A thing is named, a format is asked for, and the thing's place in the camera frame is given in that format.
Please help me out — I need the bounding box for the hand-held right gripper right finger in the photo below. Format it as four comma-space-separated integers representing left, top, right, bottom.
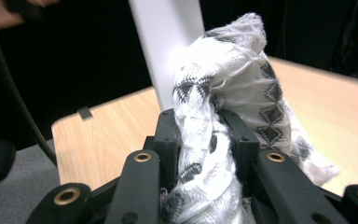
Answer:
217, 108, 261, 198

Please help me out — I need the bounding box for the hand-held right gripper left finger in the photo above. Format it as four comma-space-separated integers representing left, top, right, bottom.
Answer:
143, 107, 182, 191

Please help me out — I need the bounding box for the white black patterned cloth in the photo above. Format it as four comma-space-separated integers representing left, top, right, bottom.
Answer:
159, 12, 340, 224

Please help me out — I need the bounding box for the white desk lamp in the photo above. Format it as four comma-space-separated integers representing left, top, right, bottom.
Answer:
127, 0, 207, 112

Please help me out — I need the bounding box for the grey tape piece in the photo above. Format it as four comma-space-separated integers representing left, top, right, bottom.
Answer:
76, 105, 94, 121

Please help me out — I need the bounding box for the left hand-held gripper black cable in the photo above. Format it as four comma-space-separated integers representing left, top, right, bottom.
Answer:
0, 35, 59, 166

